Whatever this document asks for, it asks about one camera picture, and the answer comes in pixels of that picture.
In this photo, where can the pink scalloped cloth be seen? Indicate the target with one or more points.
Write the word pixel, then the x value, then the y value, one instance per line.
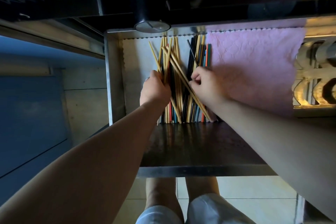
pixel 252 63

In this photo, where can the thin black chopstick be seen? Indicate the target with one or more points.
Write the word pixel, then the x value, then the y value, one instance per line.
pixel 192 53

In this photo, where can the bunch of wooden chopsticks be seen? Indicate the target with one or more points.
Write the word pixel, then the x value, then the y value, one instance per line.
pixel 168 55

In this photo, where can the person's right forearm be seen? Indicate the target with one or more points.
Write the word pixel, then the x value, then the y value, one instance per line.
pixel 275 139

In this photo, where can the ornate metal stand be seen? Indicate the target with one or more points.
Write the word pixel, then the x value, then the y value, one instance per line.
pixel 315 74

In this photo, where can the white scalloped cloth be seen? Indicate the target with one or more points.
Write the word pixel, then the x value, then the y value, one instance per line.
pixel 136 58

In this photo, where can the black cylindrical container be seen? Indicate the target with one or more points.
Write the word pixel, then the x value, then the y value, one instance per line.
pixel 143 6

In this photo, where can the person's right fingers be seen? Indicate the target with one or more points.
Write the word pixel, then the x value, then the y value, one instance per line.
pixel 198 75

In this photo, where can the person's left leg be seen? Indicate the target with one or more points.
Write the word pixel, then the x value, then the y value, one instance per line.
pixel 161 195

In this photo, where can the blue cabinet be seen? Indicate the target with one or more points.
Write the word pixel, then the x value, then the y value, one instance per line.
pixel 28 116

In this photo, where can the person's leg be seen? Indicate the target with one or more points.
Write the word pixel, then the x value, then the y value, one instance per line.
pixel 161 195
pixel 202 187

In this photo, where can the person's left hand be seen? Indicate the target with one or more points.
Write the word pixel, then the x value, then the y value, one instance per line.
pixel 153 91

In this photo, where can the pile of mixed coloured chopsticks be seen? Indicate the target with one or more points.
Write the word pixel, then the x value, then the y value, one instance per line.
pixel 198 48

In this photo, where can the person's right leg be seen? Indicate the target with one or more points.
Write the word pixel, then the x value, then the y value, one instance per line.
pixel 202 187

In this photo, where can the person's left forearm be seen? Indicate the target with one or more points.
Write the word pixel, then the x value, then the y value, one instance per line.
pixel 91 168

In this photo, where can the white shorts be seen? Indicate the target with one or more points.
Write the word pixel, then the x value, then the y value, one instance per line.
pixel 210 210

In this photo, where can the person's right hand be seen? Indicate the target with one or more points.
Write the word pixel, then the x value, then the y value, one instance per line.
pixel 210 84

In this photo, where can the person's left fingers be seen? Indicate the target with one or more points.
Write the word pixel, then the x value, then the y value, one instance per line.
pixel 160 79

